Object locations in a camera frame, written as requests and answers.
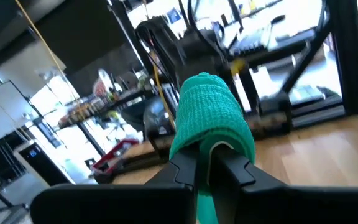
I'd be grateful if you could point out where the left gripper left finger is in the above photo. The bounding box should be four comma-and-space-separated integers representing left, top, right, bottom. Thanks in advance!
29, 143, 200, 224

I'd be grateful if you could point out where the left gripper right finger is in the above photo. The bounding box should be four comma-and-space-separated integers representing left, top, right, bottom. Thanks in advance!
209, 144, 358, 224

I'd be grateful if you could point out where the green elastic bandage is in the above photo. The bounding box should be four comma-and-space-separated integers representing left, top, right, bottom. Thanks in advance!
168, 72, 257, 224

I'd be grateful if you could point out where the red plastic crate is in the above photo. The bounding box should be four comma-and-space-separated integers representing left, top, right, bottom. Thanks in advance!
89, 138, 140, 175

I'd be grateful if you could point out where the black device with blue display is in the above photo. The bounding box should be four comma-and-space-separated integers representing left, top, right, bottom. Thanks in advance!
12, 141, 75, 187

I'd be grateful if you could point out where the black shelf with bottles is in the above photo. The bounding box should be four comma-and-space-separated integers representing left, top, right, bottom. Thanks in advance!
56, 68, 147, 130

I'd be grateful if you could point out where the whiteboard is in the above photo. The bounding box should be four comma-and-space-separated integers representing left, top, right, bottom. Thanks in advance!
0, 80, 40, 151

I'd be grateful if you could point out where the black desk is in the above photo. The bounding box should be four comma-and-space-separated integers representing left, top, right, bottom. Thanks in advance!
222, 12, 326, 68

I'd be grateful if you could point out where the black metal table frame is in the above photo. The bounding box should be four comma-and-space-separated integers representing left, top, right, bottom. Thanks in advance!
91, 0, 358, 185

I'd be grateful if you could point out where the yellow cable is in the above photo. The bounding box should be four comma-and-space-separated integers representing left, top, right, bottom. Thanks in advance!
13, 0, 88, 121

